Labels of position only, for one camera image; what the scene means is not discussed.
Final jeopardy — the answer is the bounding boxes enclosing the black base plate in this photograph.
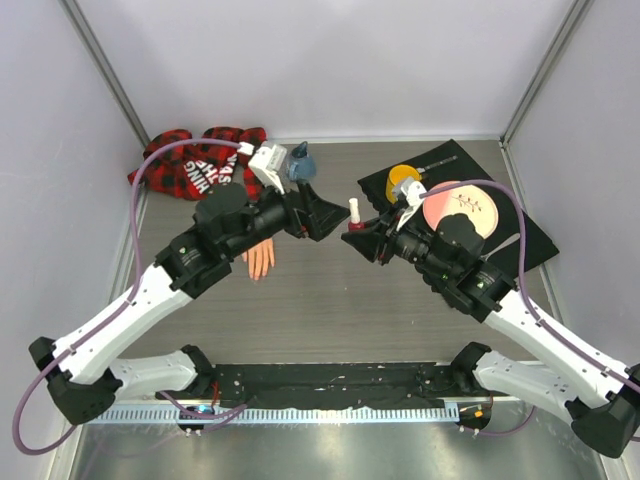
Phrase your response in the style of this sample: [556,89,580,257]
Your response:
[168,362,491,410]

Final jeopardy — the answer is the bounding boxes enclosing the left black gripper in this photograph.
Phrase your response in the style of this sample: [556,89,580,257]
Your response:
[225,172,351,260]

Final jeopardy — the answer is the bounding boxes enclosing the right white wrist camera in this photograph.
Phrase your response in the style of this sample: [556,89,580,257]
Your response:
[392,177,427,231]

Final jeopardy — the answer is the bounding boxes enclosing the dark handled knife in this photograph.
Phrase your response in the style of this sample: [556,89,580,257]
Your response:
[416,155,458,174]

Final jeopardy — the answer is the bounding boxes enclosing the blue ceramic jug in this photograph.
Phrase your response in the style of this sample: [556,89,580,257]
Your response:
[286,141,317,182]

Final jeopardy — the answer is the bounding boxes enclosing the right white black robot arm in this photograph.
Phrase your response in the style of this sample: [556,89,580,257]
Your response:
[341,212,639,458]

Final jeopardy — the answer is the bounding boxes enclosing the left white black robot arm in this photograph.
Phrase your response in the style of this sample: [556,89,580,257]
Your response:
[29,182,350,426]

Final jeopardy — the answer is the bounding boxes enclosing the white cable duct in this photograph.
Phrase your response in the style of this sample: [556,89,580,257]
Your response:
[90,402,459,425]

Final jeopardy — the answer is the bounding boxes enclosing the red nail polish bottle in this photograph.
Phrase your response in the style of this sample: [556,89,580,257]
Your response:
[348,221,364,232]

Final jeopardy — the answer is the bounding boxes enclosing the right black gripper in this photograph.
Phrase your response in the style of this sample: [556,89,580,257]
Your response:
[344,200,457,280]

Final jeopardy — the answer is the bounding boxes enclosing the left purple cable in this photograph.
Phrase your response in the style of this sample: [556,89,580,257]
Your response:
[11,139,254,455]

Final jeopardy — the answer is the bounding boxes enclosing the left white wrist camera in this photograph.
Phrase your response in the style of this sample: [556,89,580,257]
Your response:
[237,141,287,195]

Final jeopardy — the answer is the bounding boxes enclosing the pink cream plate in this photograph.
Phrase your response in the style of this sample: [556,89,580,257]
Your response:
[422,185,499,239]

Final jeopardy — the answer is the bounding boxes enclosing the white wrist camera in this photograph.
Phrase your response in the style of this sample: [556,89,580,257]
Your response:
[392,177,427,231]
[237,141,287,195]

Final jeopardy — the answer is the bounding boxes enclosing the mannequin hand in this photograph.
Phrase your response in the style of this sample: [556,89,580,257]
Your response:
[242,238,276,281]

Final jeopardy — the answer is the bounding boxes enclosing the yellow mug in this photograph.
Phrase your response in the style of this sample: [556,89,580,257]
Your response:
[385,164,422,204]

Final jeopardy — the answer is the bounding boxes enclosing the white nail polish cap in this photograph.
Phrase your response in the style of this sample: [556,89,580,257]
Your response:
[349,197,361,224]

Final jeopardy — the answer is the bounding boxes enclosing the silver fork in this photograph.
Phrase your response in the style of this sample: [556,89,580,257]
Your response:
[486,233,520,257]

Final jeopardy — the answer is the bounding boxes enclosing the red black plaid shirt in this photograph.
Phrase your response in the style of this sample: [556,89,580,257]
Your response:
[139,126,267,202]

